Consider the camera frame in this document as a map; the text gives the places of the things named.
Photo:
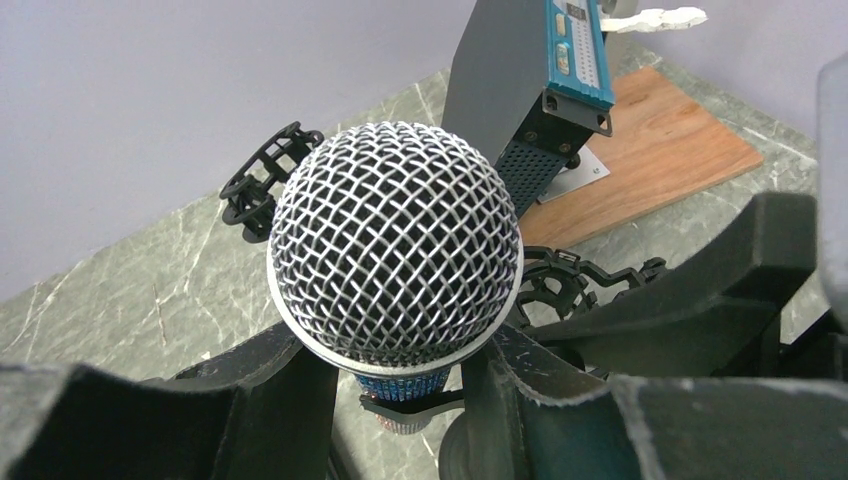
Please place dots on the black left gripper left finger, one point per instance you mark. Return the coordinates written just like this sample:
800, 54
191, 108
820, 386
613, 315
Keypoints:
261, 410

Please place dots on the blue network switch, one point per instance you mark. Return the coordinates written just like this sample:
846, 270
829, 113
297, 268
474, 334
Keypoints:
493, 100

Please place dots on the grey metal bracket stand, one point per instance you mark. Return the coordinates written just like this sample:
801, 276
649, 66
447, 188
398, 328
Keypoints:
579, 85

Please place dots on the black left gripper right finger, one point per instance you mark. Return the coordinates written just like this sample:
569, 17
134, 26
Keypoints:
531, 415

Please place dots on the black tripod shock mount stand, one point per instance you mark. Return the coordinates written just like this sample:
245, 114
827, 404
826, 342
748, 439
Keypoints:
561, 279

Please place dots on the wooden board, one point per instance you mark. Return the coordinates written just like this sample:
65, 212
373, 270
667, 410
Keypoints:
665, 147

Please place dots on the silver head glitter microphone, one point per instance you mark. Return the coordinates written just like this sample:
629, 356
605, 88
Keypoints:
394, 254

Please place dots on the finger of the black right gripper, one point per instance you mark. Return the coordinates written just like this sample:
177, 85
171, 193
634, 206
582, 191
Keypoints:
716, 313

